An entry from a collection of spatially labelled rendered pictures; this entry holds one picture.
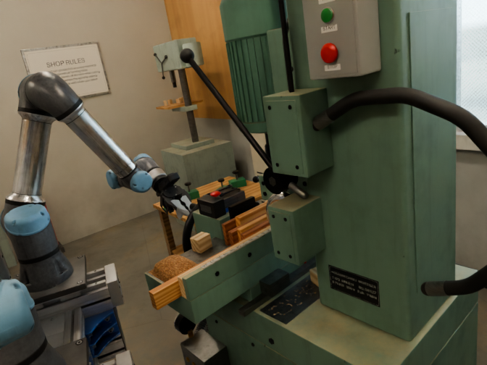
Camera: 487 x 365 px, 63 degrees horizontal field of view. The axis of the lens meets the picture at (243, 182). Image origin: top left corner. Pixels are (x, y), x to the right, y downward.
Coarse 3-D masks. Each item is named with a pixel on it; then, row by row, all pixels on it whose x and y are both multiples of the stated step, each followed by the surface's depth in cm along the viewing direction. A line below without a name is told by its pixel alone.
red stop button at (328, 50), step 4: (328, 44) 61; (332, 44) 60; (324, 48) 61; (328, 48) 61; (332, 48) 60; (336, 48) 60; (320, 52) 62; (324, 52) 61; (328, 52) 61; (332, 52) 60; (336, 52) 60; (324, 56) 62; (328, 56) 61; (332, 56) 61; (336, 56) 61; (324, 60) 62; (328, 60) 61; (332, 60) 61
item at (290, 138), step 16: (272, 96) 72; (288, 96) 69; (304, 96) 68; (320, 96) 71; (272, 112) 72; (288, 112) 69; (304, 112) 68; (320, 112) 71; (272, 128) 74; (288, 128) 71; (304, 128) 69; (272, 144) 75; (288, 144) 72; (304, 144) 70; (320, 144) 73; (272, 160) 77; (288, 160) 73; (304, 160) 71; (320, 160) 73; (304, 176) 72
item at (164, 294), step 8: (256, 232) 102; (184, 272) 89; (168, 280) 86; (176, 280) 86; (160, 288) 84; (168, 288) 84; (176, 288) 86; (152, 296) 83; (160, 296) 83; (168, 296) 85; (176, 296) 86; (152, 304) 84; (160, 304) 84
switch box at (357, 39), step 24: (312, 0) 61; (336, 0) 58; (360, 0) 57; (312, 24) 63; (360, 24) 58; (312, 48) 64; (360, 48) 58; (312, 72) 66; (336, 72) 62; (360, 72) 59
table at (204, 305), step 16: (224, 240) 110; (192, 256) 104; (208, 256) 103; (272, 256) 100; (240, 272) 93; (256, 272) 97; (224, 288) 90; (240, 288) 94; (176, 304) 91; (192, 304) 85; (208, 304) 88; (224, 304) 91; (192, 320) 87
